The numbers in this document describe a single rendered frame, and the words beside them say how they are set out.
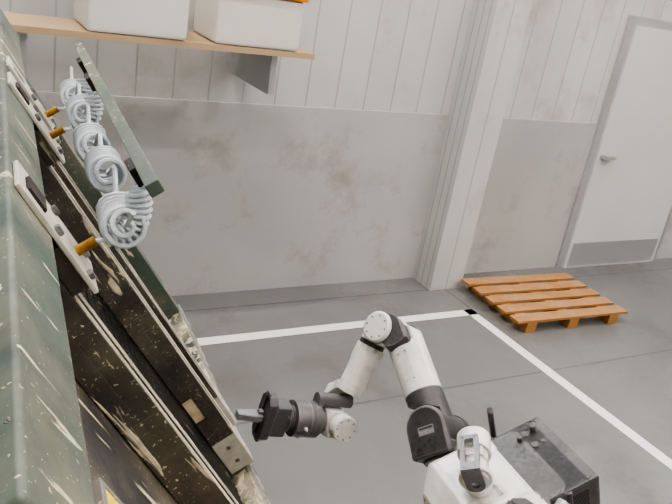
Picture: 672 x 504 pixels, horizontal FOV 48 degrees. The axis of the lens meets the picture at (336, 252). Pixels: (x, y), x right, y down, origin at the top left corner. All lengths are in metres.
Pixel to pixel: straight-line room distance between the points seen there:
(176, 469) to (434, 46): 4.37
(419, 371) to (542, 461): 0.34
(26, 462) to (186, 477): 0.83
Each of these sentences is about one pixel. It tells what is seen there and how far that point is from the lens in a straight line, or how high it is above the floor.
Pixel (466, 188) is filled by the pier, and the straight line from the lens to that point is 5.58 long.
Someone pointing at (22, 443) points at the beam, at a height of 1.93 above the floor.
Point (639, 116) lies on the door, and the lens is 6.94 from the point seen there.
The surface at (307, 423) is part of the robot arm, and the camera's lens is 1.83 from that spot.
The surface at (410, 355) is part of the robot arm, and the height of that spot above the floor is 1.43.
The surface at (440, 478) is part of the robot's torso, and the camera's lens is 1.61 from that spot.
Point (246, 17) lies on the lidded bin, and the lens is 3.98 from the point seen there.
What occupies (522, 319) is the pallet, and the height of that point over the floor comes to 0.10.
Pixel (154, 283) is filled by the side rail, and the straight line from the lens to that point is 2.85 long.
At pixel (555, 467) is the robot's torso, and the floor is 1.40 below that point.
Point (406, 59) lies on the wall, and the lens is 5.26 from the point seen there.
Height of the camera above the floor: 2.27
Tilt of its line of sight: 22 degrees down
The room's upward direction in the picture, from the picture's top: 10 degrees clockwise
